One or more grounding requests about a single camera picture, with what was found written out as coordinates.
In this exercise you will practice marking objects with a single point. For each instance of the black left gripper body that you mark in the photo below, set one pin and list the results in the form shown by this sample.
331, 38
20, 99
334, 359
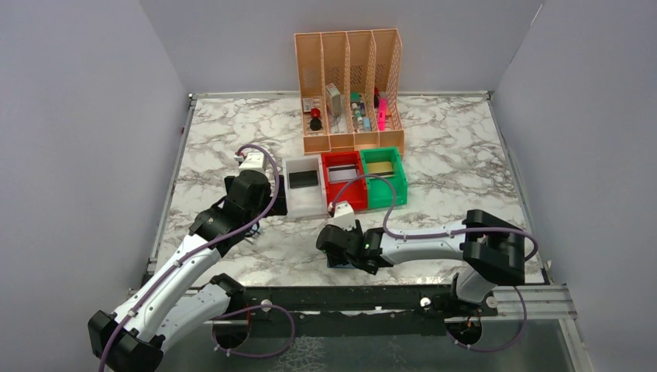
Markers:
279, 207

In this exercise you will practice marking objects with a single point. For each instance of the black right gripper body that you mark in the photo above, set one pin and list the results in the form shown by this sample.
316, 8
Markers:
334, 260

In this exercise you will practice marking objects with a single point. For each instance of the gold VIP card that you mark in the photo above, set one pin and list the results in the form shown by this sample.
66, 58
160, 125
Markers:
381, 168

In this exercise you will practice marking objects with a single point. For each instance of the blue leather card holder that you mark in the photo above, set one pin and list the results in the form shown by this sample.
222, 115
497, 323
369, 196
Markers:
337, 263

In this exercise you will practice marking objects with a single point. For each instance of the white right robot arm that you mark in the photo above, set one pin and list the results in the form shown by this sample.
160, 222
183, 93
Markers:
493, 250

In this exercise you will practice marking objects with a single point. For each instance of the black card in white bin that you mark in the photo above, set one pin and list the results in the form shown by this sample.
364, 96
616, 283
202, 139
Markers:
303, 179

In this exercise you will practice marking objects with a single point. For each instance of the light blue stapler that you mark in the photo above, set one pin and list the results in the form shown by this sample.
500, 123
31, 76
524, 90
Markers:
254, 232

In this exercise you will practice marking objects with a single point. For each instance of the red plastic bin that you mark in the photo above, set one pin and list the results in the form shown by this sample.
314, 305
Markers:
356, 194

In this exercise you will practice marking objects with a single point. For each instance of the green plastic bin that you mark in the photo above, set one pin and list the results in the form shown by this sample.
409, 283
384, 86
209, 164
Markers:
379, 188

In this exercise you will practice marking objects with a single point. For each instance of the translucent white plastic bin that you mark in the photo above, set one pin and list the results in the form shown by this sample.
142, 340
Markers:
304, 202

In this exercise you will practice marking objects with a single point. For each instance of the red black stamp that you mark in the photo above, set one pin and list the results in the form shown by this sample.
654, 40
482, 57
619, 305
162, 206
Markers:
315, 123

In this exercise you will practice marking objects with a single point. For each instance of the small bottles in organizer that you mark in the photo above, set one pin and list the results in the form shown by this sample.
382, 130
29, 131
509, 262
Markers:
358, 108

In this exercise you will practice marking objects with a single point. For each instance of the white box in organizer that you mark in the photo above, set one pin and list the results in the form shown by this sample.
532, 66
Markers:
333, 99

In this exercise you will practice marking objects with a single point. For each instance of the pink highlighter marker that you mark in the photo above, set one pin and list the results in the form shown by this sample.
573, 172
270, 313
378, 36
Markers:
382, 114

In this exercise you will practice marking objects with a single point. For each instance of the orange file organizer rack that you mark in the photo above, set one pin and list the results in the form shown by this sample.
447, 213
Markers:
365, 61

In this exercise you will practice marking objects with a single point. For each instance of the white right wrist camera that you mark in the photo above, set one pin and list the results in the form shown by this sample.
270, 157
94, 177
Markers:
343, 216

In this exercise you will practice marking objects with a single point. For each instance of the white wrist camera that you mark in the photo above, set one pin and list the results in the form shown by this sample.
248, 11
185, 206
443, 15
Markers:
254, 162
343, 216

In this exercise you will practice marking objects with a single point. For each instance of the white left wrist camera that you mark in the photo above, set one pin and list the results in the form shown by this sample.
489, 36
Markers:
254, 162

